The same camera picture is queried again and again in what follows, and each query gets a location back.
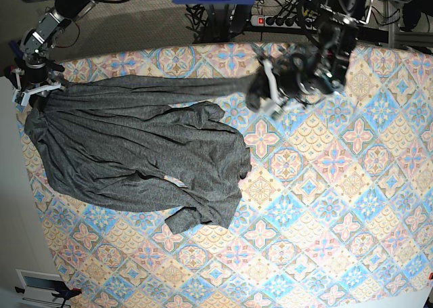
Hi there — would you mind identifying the blue handled clamp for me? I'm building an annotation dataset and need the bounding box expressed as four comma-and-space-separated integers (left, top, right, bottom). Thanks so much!
8, 40, 24, 60

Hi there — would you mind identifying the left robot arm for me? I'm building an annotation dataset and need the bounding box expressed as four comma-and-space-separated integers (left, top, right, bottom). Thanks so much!
246, 0, 412, 117

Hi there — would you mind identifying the grey t-shirt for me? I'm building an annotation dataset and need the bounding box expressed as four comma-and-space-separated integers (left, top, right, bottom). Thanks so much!
24, 75, 254, 234

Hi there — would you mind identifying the aluminium frame post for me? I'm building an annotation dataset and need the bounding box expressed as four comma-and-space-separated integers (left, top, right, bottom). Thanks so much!
384, 0, 400, 48

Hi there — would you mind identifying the blue black bottom clamp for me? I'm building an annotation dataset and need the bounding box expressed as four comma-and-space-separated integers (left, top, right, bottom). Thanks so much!
51, 288, 82, 307

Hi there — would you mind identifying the patterned tile tablecloth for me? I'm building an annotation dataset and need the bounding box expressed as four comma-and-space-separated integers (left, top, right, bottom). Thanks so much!
21, 45, 432, 307

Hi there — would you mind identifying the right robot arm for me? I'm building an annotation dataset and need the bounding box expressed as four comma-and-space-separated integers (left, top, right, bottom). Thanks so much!
5, 0, 130, 106

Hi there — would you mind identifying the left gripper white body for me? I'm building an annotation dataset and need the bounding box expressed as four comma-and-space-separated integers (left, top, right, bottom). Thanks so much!
258, 58, 304, 120

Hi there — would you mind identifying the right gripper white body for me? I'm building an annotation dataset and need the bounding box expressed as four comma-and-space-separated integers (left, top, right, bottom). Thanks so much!
9, 67, 64, 106

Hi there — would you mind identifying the white power strip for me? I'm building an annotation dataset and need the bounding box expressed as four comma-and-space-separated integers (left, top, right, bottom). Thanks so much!
250, 15, 300, 28

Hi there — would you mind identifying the white floor vent box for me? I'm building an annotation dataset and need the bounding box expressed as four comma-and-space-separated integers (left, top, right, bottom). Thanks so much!
15, 269, 66, 307

